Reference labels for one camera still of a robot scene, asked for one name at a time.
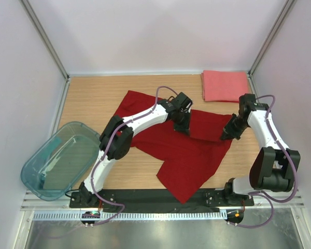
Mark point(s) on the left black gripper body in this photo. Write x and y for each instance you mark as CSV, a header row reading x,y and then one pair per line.
x,y
181,124

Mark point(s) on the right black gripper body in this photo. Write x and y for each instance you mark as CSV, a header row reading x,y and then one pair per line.
x,y
235,127

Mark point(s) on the dark red t shirt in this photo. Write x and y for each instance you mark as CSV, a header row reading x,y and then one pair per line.
x,y
188,160

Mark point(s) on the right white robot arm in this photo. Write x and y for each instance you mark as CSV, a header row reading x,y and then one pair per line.
x,y
274,171

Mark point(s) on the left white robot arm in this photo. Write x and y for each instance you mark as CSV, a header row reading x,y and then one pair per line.
x,y
116,139

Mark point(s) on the folded pink t shirt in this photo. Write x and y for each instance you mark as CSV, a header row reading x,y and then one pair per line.
x,y
218,86

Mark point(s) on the teal plastic bin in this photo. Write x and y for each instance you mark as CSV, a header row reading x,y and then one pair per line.
x,y
61,161

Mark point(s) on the right aluminium frame rail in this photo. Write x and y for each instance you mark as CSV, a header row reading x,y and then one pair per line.
x,y
279,21

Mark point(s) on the aluminium frame rail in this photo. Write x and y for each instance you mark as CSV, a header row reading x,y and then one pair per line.
x,y
279,21
43,36

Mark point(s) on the slotted cable duct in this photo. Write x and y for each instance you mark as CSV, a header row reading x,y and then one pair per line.
x,y
94,216

